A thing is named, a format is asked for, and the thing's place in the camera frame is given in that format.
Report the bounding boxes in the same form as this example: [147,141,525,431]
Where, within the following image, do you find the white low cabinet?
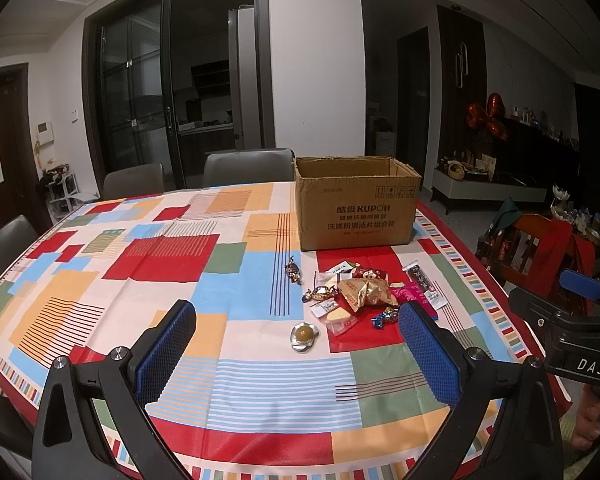
[431,169,546,203]

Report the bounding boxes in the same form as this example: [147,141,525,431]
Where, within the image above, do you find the dark twisted wrapper candy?
[285,256,302,285]

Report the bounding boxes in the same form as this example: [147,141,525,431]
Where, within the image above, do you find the round gold foil candy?
[290,322,320,352]

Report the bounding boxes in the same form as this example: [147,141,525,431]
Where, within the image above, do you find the black white snack bar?
[403,261,448,311]

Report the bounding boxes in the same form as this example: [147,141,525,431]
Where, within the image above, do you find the grey chair middle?
[202,148,294,188]

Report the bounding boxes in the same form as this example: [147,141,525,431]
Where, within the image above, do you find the silver blue foil candy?
[302,285,339,302]

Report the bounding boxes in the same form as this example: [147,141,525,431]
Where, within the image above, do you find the red foil balloons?
[467,92,507,140]

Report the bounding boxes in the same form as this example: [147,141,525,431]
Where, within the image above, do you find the grey chair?
[102,162,166,200]
[0,214,38,276]
[202,148,294,188]

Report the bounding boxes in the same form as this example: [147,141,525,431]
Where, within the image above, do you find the pink snack packet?
[389,282,438,321]

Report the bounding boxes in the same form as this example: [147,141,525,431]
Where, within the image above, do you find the glass sliding door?
[82,0,276,190]

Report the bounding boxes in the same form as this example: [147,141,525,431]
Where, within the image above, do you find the gold fortune biscuits packet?
[338,278,398,312]

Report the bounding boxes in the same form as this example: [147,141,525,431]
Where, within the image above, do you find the right hand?
[570,385,600,451]

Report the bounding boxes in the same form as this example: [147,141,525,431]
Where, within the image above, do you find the red snack packet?
[352,266,388,281]

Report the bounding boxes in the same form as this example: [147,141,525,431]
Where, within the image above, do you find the grey chair far left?
[0,214,38,276]

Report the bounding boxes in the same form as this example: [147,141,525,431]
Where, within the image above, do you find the white shoe rack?
[38,164,84,223]

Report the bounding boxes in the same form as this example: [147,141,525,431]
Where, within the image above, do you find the white gold barcode candy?
[313,260,358,287]

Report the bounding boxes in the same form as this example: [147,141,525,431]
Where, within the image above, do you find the red wooden chair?
[476,211,595,299]

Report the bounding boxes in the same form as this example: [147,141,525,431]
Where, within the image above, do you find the colourful patchwork tablecloth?
[0,182,541,479]

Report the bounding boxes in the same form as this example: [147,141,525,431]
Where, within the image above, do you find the brown cardboard box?
[294,156,422,252]

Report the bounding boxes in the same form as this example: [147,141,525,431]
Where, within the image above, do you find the clear yellow biscuit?
[310,298,358,336]

